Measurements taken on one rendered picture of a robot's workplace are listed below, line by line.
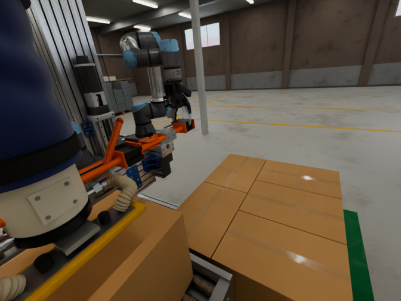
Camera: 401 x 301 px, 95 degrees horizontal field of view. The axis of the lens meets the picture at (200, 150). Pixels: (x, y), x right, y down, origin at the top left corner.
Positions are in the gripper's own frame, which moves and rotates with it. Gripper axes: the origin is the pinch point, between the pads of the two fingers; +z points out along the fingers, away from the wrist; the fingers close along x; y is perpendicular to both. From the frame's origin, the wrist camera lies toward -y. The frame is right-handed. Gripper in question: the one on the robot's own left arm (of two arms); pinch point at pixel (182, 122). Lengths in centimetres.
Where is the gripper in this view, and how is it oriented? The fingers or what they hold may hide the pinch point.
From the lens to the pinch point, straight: 92.7
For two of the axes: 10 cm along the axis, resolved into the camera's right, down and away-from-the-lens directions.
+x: 8.6, 1.5, -5.0
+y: -5.1, 4.0, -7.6
